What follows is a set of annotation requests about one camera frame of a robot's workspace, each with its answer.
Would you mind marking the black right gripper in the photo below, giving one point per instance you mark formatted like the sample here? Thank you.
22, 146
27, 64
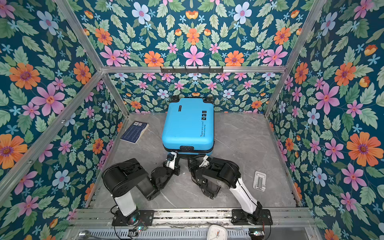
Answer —
194, 167

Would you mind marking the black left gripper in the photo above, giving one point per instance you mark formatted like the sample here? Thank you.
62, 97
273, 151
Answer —
176, 169

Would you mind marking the blue hard-shell suitcase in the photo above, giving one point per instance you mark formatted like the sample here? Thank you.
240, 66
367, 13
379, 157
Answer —
189, 127

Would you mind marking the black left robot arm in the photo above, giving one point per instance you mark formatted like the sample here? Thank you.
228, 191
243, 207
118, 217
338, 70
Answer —
122, 177

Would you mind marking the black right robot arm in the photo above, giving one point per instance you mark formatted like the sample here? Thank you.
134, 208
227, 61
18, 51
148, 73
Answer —
214, 174

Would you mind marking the dark blue paperback book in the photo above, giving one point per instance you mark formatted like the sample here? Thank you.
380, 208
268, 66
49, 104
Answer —
134, 132

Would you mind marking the white desk clock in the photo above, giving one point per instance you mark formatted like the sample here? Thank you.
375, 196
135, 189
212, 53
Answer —
216, 232

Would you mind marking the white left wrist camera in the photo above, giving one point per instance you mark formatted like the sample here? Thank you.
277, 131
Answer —
171, 159

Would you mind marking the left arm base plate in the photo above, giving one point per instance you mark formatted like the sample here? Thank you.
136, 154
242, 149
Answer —
135, 219

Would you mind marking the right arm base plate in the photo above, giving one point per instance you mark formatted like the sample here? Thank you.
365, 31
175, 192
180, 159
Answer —
241, 218

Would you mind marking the white wall socket plate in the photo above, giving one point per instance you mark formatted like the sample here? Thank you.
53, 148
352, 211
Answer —
259, 181

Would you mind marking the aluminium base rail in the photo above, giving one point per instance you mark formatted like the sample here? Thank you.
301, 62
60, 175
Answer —
286, 217

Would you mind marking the black hook rail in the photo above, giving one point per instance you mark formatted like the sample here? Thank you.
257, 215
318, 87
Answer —
188, 70

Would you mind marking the aluminium cage frame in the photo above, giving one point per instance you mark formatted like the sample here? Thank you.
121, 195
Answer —
72, 71

